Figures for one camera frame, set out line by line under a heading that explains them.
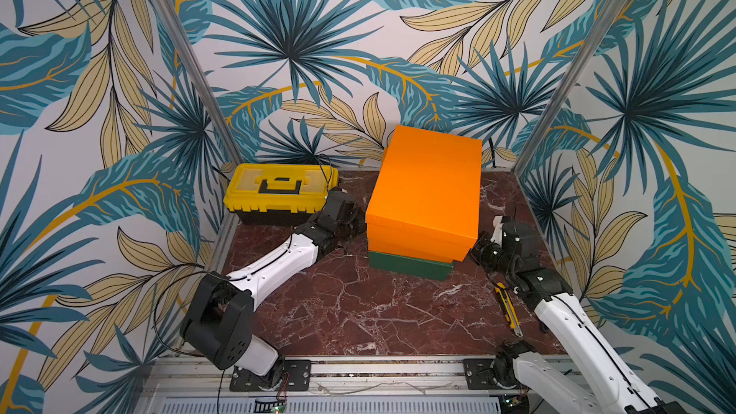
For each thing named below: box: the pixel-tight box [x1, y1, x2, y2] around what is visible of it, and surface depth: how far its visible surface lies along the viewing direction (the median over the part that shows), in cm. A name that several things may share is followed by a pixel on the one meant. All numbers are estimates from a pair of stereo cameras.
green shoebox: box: [368, 251, 455, 282], surface depth 92 cm
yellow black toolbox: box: [223, 162, 341, 227], surface depth 93 cm
